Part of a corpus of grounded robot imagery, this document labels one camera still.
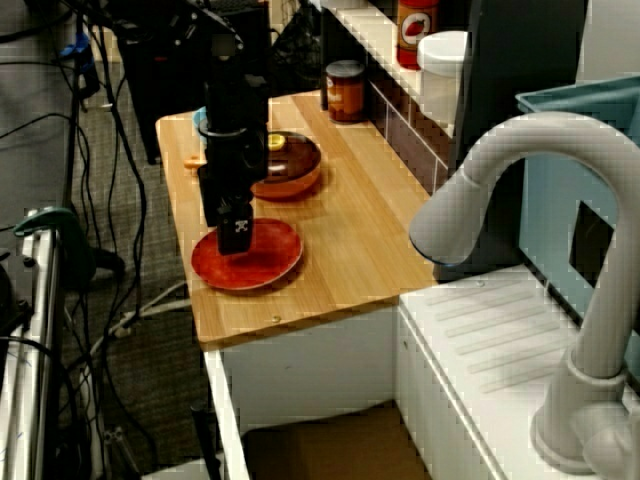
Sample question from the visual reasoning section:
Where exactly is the white toy sink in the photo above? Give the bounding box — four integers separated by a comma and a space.
397, 264, 640, 480

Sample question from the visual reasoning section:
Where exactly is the red round plate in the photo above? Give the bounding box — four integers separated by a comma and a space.
191, 217, 305, 292

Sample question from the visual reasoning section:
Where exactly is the white plastic cup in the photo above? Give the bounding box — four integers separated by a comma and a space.
416, 30, 470, 122

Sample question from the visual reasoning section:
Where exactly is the orange toy frying pan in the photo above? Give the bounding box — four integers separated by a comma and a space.
183, 144, 323, 202

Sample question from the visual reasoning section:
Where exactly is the white floor cable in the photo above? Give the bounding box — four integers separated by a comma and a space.
89, 279, 194, 356

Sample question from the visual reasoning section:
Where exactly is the grey toy faucet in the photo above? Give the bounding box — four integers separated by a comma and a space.
408, 110, 640, 475

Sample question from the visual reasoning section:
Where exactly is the black box cabinet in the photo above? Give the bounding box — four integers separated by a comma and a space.
112, 0, 271, 165

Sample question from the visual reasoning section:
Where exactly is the brown glass lid yellow knob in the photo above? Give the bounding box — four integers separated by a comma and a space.
249, 130, 321, 184

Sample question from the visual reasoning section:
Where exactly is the black mesh basket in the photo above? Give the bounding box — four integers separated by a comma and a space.
272, 7, 324, 91

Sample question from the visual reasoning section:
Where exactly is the blue plastic clip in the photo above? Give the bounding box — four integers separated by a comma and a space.
59, 33, 97, 96

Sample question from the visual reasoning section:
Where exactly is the green power drill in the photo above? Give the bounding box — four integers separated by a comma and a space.
12, 207, 96, 291

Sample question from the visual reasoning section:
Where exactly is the aluminium frame rail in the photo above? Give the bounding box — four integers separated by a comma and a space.
0, 209, 66, 480

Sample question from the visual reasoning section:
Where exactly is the brown beans can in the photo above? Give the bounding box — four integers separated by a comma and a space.
324, 59, 367, 124

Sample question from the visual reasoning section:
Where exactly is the long black hanging cable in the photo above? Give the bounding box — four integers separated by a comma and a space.
94, 24, 149, 316

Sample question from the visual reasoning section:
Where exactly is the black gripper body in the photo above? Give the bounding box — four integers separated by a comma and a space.
197, 129, 270, 226

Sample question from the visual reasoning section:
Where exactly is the black cabinet panel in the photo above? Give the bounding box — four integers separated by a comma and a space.
449, 0, 587, 281

